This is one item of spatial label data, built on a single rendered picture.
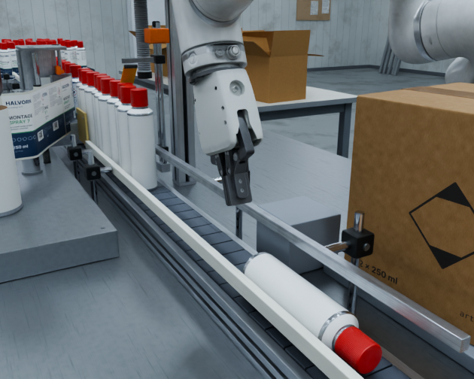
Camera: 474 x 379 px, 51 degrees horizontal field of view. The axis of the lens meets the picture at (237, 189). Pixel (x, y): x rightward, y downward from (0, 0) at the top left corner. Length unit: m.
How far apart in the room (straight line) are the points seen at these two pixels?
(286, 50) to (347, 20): 10.20
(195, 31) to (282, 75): 2.11
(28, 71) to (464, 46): 1.06
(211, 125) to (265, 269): 0.20
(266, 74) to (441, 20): 1.74
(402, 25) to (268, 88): 1.68
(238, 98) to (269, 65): 2.07
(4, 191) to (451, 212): 0.73
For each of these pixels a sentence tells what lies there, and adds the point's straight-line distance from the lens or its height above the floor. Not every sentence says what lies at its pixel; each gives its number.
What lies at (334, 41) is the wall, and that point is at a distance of 12.68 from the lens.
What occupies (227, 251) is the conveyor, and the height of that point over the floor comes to 0.88.
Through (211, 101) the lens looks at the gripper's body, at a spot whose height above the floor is 1.12.
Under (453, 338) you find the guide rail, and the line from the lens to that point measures 0.48.
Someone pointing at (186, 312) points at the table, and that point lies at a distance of 0.71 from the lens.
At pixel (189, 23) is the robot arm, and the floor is 1.21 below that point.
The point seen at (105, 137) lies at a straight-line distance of 1.21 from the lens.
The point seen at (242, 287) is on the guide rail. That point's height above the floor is 0.91.
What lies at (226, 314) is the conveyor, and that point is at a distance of 0.65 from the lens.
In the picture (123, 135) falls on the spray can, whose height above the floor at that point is 0.99.
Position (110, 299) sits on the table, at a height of 0.83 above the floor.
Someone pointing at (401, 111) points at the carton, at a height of 1.11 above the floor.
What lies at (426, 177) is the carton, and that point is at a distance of 0.64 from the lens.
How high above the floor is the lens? 1.22
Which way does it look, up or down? 19 degrees down
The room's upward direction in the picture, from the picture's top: straight up
